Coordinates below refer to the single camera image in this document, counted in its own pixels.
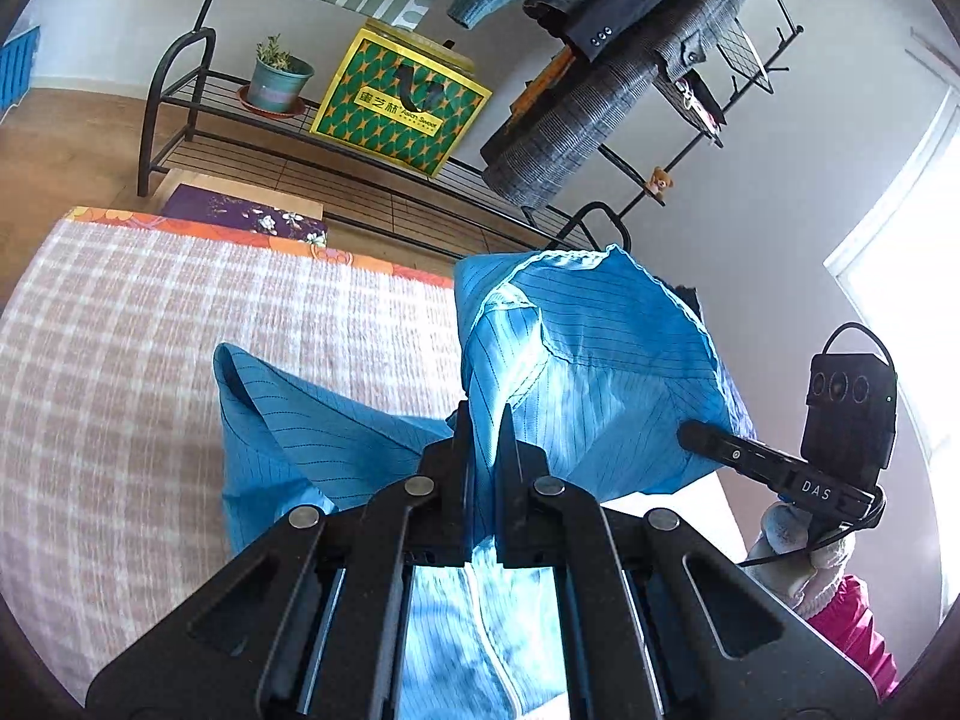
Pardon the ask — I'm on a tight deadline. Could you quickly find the potted plant in teal pot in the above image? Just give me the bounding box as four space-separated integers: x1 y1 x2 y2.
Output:
238 34 316 117

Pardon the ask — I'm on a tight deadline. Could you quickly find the small hanging pouch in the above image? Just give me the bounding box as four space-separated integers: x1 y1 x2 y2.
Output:
675 71 726 130

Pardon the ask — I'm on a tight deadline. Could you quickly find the pink white plaid blanket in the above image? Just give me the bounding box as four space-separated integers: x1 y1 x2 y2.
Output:
0 221 470 698

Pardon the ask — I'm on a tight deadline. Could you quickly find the person's right hand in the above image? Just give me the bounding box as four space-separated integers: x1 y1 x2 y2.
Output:
746 502 856 612

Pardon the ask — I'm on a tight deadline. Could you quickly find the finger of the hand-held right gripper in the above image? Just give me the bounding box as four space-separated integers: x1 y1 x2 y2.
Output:
679 420 803 497

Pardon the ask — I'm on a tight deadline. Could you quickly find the dark blazer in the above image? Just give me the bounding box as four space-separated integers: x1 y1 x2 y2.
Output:
525 0 751 62

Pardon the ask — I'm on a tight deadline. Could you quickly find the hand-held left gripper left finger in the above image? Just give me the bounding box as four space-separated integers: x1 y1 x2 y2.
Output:
86 399 475 720

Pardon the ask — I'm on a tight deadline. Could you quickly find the purple floral box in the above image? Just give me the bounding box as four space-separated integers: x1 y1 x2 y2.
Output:
161 187 329 246

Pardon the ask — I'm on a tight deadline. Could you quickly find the blue pinstriped garment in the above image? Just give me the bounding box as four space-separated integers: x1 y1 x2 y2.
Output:
214 244 758 720

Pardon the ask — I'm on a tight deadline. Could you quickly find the black garment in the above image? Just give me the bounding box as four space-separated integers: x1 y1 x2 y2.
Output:
671 283 706 331

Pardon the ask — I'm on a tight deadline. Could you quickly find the black metal clothes rack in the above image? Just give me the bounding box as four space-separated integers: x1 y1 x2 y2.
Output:
137 0 803 252

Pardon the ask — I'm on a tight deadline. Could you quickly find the person's right forearm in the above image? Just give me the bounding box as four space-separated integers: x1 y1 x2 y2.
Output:
806 574 901 700

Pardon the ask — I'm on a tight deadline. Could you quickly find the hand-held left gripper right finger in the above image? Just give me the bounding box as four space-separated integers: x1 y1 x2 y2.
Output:
491 401 878 720

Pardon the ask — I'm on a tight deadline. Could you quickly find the grey checked coat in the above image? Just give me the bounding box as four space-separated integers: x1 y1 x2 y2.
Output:
480 0 766 209

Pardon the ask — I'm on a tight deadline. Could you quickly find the blue crate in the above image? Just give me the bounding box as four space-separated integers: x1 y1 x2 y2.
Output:
0 25 40 112

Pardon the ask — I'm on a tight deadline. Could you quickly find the yellow green patterned bag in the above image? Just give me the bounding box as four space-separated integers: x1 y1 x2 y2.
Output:
309 17 494 179

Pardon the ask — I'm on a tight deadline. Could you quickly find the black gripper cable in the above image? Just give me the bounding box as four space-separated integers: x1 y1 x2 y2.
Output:
739 495 887 567

